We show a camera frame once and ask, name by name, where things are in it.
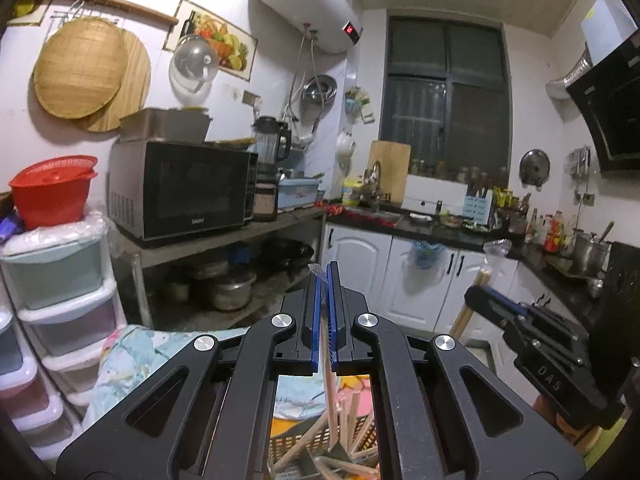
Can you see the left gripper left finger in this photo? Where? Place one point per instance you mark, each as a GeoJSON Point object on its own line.
{"type": "Point", "coordinates": [235, 396]}

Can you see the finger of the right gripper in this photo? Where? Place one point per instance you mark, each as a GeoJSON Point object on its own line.
{"type": "Point", "coordinates": [499, 301]}

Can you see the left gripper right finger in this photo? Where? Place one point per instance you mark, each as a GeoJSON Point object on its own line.
{"type": "Point", "coordinates": [364, 343]}

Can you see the dark kitchen window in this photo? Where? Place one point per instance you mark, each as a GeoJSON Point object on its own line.
{"type": "Point", "coordinates": [447, 94]}

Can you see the pink cartoon blanket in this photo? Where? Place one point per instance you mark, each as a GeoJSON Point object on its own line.
{"type": "Point", "coordinates": [299, 398]}

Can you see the green sleeve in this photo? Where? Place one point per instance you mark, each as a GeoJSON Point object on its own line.
{"type": "Point", "coordinates": [605, 439]}

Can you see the steel pot on shelf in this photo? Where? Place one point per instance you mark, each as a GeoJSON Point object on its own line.
{"type": "Point", "coordinates": [233, 291]}

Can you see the blue plastic bag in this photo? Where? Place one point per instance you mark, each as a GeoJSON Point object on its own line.
{"type": "Point", "coordinates": [425, 255]}

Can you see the white cabinet doors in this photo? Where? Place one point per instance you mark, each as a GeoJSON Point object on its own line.
{"type": "Point", "coordinates": [383, 268]}

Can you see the light blue knife block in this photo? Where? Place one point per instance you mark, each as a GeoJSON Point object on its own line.
{"type": "Point", "coordinates": [477, 209]}

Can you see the black wok on shelf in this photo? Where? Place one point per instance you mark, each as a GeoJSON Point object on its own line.
{"type": "Point", "coordinates": [285, 253]}

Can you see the metal shelf rack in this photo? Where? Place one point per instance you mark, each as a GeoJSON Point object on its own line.
{"type": "Point", "coordinates": [214, 247]}

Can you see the steel pot on stove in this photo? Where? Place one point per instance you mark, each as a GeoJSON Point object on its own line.
{"type": "Point", "coordinates": [590, 251]}

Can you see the white box on counter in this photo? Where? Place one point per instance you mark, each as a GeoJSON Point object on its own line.
{"type": "Point", "coordinates": [422, 195]}

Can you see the hanging steel pot lid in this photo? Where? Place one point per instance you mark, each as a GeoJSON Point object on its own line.
{"type": "Point", "coordinates": [534, 168]}

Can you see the wooden cutting board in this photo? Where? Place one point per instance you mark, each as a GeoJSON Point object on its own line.
{"type": "Point", "coordinates": [394, 160]}

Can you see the light blue crumpled cloth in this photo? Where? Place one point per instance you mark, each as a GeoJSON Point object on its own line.
{"type": "Point", "coordinates": [130, 355]}

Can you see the black microwave oven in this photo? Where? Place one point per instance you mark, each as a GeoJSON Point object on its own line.
{"type": "Point", "coordinates": [164, 189]}

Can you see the black blender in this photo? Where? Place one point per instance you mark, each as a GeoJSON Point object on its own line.
{"type": "Point", "coordinates": [273, 140]}

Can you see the pastel plastic drawer unit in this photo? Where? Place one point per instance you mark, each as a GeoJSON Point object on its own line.
{"type": "Point", "coordinates": [63, 291]}

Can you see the black range hood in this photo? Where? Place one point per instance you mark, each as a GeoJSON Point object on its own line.
{"type": "Point", "coordinates": [608, 97]}

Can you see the grey metal tray box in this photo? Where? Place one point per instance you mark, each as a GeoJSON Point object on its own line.
{"type": "Point", "coordinates": [188, 126]}

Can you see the hanging steel bowl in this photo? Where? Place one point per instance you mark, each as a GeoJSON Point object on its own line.
{"type": "Point", "coordinates": [319, 90]}

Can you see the red plastic basin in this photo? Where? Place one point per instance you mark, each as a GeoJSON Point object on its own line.
{"type": "Point", "coordinates": [54, 191]}

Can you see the round wooden board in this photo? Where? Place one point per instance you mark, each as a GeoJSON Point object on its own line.
{"type": "Point", "coordinates": [131, 95]}

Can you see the glass pot lid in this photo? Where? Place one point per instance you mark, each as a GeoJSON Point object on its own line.
{"type": "Point", "coordinates": [194, 64]}

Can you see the round bamboo tray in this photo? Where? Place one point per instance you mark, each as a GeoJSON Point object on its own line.
{"type": "Point", "coordinates": [80, 68]}

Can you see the white water heater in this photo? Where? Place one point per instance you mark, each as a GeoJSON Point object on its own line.
{"type": "Point", "coordinates": [332, 23]}

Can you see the fruit picture on wall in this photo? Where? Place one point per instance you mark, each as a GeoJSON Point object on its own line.
{"type": "Point", "coordinates": [234, 47]}

